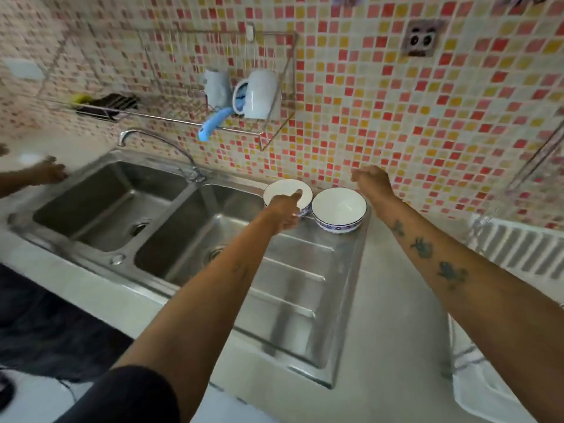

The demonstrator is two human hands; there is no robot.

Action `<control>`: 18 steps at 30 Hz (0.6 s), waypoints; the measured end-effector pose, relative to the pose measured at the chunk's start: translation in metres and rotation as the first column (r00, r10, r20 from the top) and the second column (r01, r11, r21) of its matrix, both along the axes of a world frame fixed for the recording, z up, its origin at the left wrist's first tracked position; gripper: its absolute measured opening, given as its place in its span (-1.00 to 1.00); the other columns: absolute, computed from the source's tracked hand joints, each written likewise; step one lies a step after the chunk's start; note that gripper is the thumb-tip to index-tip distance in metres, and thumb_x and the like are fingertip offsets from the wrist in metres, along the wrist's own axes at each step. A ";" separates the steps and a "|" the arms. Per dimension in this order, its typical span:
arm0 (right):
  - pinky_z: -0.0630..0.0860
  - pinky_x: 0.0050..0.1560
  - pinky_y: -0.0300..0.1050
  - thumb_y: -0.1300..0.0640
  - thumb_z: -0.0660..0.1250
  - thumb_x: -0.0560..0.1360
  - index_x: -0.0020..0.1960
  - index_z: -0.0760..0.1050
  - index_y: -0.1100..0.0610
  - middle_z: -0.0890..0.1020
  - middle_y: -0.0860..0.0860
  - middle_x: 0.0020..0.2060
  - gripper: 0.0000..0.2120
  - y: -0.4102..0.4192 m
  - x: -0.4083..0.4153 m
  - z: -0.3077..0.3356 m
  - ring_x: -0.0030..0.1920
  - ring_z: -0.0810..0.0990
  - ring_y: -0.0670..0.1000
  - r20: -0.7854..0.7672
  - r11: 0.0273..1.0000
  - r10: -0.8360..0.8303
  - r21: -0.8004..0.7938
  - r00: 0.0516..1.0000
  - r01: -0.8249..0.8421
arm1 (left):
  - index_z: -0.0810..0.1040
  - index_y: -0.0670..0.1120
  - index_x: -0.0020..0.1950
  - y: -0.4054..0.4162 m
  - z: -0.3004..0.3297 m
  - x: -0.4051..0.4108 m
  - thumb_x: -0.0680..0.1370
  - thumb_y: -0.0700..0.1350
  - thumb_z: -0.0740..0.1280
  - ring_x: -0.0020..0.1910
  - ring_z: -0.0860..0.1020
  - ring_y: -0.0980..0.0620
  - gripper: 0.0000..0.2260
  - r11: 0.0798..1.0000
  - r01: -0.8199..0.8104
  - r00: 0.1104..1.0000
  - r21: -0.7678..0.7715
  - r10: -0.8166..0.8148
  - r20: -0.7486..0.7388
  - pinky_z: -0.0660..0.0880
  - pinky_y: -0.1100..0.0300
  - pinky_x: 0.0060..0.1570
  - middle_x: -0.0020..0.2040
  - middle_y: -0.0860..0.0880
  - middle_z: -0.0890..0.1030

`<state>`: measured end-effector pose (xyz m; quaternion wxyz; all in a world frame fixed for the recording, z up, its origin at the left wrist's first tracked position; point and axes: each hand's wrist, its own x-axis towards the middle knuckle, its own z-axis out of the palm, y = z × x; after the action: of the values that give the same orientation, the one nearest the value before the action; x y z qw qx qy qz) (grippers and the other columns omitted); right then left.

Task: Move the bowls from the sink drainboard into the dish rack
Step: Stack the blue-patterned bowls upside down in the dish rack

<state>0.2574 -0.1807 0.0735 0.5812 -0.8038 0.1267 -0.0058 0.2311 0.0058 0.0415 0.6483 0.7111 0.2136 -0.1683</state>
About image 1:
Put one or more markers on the person's left hand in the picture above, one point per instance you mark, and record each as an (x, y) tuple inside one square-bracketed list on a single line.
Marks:
[(284, 213)]

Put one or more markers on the person's right hand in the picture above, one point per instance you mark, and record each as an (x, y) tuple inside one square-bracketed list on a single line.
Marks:
[(374, 182)]

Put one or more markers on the blue-patterned bowl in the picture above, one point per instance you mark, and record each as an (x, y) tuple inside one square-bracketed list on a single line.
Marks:
[(280, 189), (339, 209)]

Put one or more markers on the white two-tier dish rack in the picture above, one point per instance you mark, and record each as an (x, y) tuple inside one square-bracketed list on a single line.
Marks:
[(520, 251)]

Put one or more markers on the person's right forearm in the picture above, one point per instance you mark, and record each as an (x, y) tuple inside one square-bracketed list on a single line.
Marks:
[(484, 295)]

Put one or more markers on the person's left forearm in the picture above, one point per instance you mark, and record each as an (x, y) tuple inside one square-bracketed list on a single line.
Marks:
[(198, 312)]

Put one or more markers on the large white mug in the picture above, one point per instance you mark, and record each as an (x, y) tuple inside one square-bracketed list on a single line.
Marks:
[(260, 94)]

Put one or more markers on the small white cup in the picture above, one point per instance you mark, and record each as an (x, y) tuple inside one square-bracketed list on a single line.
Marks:
[(217, 88)]

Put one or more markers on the chrome faucet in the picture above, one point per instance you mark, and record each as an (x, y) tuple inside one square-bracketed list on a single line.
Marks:
[(158, 138)]

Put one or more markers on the stainless steel double sink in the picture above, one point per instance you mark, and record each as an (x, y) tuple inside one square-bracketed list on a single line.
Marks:
[(110, 202)]

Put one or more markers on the white base cabinet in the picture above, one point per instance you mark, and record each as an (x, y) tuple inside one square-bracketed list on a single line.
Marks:
[(229, 409)]

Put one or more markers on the yellow green scrubber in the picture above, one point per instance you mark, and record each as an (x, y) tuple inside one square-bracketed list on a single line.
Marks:
[(81, 99)]

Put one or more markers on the black sleeve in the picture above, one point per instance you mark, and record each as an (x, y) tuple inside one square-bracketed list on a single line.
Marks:
[(123, 396)]

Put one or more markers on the black slipper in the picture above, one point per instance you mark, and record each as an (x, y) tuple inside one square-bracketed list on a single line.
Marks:
[(4, 389)]

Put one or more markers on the wall power socket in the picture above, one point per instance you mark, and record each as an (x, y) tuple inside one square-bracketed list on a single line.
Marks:
[(423, 38)]

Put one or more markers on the white wall socket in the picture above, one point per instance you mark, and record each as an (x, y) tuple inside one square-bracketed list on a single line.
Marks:
[(24, 69)]

